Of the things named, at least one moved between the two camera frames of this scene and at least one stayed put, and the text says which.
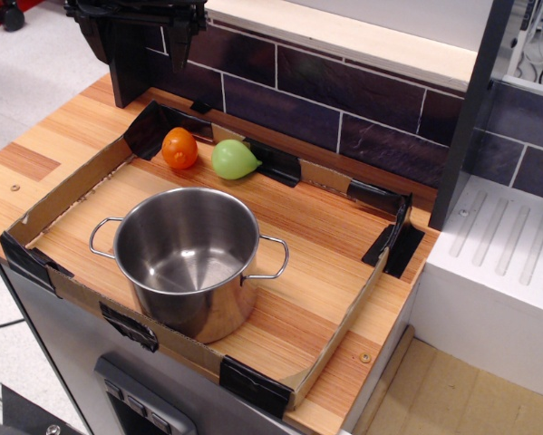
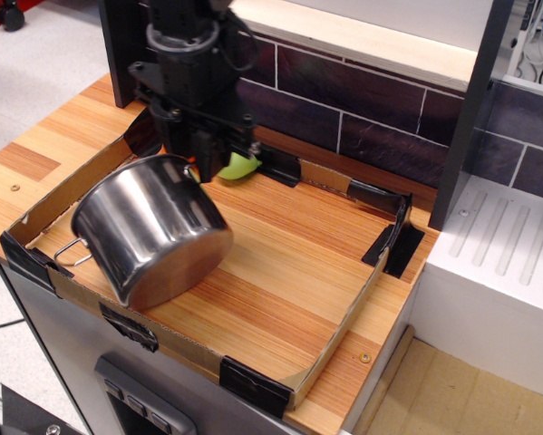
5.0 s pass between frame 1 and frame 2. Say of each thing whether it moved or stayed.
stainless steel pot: moved
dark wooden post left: stayed
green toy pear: stayed
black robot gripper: moved
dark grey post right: stayed
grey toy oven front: stayed
